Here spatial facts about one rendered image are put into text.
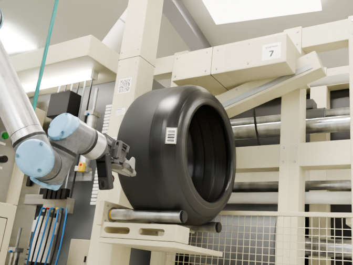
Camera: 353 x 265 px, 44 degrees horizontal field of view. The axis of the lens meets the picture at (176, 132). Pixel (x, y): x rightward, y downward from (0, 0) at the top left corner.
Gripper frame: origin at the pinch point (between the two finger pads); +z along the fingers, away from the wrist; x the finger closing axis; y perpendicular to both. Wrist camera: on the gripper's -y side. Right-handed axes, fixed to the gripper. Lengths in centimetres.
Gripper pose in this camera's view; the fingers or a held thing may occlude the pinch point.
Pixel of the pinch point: (132, 175)
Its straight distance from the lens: 154.5
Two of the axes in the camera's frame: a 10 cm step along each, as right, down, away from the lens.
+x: -8.4, 0.8, 5.4
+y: 1.7, -9.0, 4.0
